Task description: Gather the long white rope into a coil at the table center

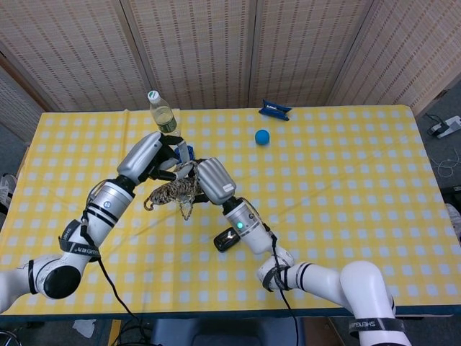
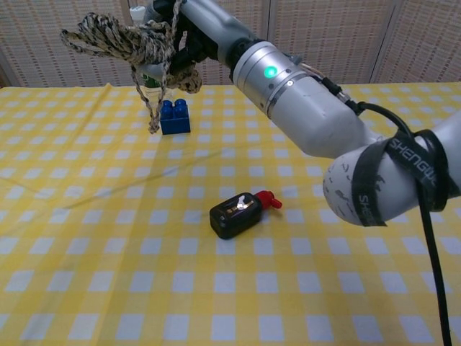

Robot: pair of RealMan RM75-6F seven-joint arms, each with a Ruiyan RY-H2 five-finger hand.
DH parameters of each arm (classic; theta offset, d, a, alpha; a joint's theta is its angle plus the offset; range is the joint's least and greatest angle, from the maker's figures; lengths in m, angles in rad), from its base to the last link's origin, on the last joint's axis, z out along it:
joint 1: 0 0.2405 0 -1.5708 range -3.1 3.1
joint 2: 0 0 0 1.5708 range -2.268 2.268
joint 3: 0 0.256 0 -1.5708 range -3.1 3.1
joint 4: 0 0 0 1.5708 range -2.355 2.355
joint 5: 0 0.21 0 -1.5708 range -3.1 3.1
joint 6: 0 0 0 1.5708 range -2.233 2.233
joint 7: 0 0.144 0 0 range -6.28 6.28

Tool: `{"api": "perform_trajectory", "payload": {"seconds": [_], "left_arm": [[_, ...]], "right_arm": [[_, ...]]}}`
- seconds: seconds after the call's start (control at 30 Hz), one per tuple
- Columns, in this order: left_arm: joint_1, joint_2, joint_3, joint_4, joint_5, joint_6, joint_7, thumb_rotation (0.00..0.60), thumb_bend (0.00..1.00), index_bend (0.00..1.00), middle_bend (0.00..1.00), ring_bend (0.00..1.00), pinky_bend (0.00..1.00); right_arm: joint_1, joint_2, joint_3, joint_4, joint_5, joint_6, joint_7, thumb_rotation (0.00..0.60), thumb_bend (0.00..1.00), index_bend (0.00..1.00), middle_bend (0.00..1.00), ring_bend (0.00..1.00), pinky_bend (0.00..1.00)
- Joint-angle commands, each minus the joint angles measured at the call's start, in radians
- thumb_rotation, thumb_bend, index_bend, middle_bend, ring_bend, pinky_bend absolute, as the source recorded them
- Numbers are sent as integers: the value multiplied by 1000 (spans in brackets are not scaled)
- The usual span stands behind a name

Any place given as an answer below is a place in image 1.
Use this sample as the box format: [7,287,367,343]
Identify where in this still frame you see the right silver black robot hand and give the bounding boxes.
[179,157,238,209]

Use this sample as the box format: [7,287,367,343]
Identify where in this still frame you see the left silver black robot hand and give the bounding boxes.
[117,131,190,185]

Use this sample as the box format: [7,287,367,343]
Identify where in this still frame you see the speckled braided rope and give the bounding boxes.
[143,160,202,221]

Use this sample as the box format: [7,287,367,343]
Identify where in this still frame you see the blue toy building block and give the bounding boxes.
[174,145,197,164]

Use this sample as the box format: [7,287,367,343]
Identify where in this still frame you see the clear plastic water bottle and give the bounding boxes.
[146,90,182,140]

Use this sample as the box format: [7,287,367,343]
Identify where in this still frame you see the black bottle with red cap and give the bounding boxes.
[213,227,240,254]

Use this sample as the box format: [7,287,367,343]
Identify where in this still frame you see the blue snack packet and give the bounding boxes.
[258,99,292,122]

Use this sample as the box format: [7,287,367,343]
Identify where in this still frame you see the woven bamboo folding screen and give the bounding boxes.
[0,0,461,120]

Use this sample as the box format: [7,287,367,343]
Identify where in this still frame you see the yellow white checkered tablecloth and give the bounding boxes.
[0,104,461,315]

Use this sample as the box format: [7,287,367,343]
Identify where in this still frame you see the grey sneaker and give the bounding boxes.
[0,173,19,214]

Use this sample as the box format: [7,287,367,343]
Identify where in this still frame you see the blue chair seat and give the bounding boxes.
[150,316,305,346]

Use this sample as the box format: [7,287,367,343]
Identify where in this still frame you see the crumpled white paper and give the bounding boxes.
[71,318,97,339]

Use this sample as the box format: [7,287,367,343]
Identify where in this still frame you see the white power strip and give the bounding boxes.
[426,115,461,140]

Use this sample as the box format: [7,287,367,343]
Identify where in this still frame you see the black box on floor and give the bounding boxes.
[441,185,461,210]

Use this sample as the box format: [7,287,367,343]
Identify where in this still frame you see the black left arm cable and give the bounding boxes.
[79,185,140,320]

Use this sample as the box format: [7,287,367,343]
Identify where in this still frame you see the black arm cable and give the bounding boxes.
[79,185,140,320]
[264,222,302,346]

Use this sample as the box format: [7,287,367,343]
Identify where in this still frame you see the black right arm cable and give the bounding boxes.
[264,222,302,346]

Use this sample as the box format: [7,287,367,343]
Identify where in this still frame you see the thin white cable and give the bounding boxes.
[434,148,461,178]

